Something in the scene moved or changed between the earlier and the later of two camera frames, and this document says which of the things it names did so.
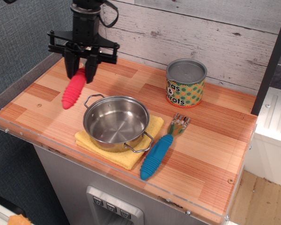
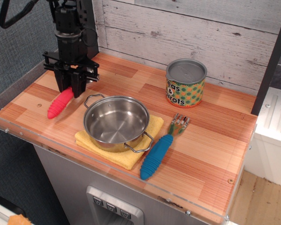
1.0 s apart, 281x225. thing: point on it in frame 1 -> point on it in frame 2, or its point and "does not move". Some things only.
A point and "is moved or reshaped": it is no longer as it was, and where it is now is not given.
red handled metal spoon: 74,88 is moved or reshaped
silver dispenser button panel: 109,210 does not move
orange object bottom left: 18,220 does not move
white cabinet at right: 268,154 does not move
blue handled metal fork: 158,151 does not move
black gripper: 84,37 -> 72,53
